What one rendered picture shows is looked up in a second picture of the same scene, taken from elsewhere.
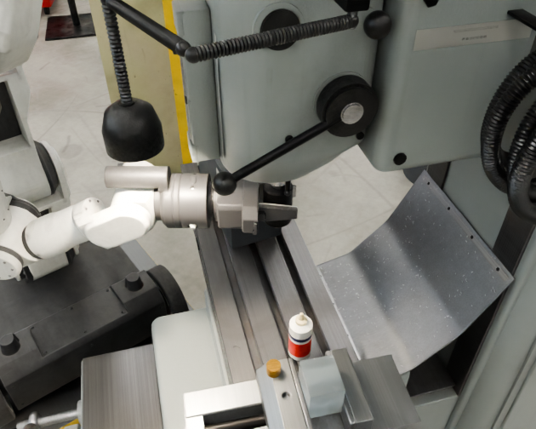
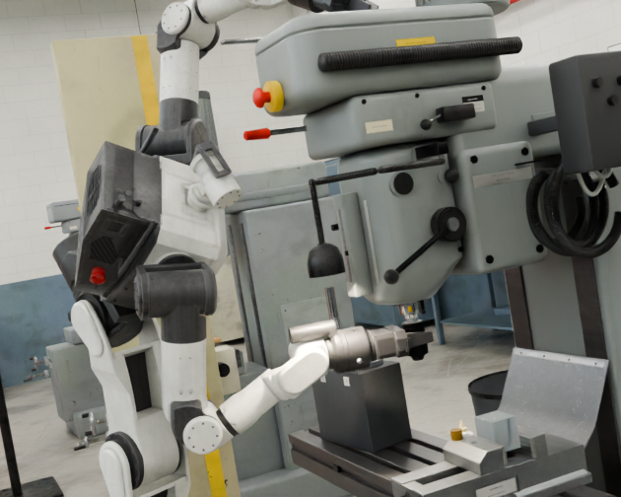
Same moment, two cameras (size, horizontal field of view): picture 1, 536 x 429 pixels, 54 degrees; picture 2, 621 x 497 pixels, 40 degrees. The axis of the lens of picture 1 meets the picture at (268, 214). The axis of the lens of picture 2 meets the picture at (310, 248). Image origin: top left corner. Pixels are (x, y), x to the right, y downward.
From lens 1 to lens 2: 1.17 m
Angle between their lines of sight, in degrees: 39
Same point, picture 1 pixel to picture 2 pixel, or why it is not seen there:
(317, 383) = (494, 418)
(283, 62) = (408, 202)
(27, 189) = (162, 455)
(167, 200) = (338, 340)
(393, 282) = not seen: hidden behind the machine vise
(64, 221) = (255, 386)
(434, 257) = (549, 395)
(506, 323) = not seen: outside the picture
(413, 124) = (489, 235)
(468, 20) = (496, 170)
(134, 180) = (312, 329)
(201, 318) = not seen: outside the picture
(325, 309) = not seen: hidden behind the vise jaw
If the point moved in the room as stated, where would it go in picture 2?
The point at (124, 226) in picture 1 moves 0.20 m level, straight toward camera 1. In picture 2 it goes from (310, 364) to (367, 374)
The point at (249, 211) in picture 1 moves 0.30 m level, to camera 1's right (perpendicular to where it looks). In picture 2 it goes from (400, 333) to (536, 307)
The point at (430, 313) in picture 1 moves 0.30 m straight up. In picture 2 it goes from (566, 432) to (545, 296)
